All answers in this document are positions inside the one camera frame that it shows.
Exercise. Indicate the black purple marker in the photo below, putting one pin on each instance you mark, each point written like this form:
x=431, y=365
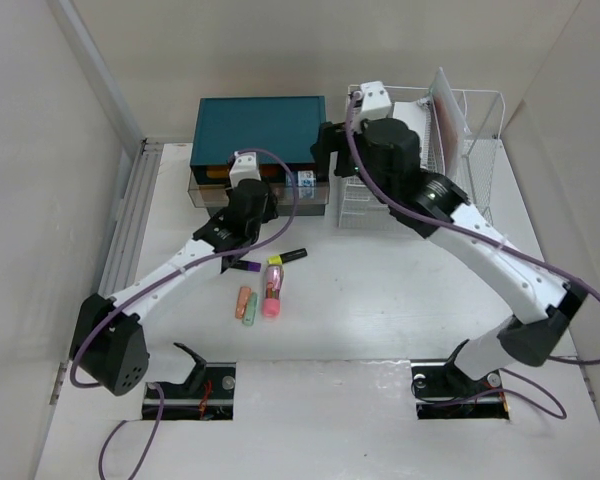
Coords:
x=248, y=266

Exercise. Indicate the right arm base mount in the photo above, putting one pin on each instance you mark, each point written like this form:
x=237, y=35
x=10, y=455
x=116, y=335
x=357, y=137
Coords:
x=444, y=394

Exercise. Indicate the pink glue stick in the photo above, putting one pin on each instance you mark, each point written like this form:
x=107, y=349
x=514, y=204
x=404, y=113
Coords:
x=273, y=281

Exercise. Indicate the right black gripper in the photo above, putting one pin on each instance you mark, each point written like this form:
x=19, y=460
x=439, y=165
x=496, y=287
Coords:
x=332, y=138

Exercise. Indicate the black yellow highlighter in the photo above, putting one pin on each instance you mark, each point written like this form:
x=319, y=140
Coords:
x=288, y=257

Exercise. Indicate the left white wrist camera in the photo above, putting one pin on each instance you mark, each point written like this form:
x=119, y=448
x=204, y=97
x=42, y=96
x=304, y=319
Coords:
x=244, y=166

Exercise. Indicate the aluminium frame rail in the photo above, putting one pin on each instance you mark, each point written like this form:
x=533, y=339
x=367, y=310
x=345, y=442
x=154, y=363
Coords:
x=125, y=245

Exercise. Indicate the blue cleaning gel jar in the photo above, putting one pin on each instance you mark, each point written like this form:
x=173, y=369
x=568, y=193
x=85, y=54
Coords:
x=306, y=182

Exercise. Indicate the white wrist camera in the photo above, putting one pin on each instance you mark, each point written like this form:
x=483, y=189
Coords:
x=244, y=166
x=371, y=102

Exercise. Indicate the grey setup guide booklet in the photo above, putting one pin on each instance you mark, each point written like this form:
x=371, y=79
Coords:
x=416, y=115

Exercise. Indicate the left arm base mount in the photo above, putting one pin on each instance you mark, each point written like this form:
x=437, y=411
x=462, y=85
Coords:
x=206, y=394

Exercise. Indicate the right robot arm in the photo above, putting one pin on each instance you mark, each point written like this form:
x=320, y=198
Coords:
x=385, y=154

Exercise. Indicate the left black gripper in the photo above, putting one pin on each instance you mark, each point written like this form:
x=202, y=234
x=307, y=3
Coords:
x=268, y=213

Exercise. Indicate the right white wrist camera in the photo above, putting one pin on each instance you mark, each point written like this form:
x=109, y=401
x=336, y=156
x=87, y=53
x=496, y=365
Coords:
x=371, y=102

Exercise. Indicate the clear mesh zip pouch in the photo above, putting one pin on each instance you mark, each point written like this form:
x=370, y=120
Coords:
x=451, y=123

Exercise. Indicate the clear top drawer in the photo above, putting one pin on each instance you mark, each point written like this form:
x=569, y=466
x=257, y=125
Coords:
x=215, y=196

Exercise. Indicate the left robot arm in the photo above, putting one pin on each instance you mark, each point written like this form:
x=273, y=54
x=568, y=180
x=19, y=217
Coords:
x=212, y=249

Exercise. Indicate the orange highlighter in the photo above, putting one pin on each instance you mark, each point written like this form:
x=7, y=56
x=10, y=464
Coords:
x=242, y=301

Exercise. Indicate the green highlighter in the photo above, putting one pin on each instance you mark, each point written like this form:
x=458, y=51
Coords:
x=250, y=310

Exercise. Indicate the teal drawer organizer box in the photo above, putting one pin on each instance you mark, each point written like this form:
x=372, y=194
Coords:
x=286, y=126

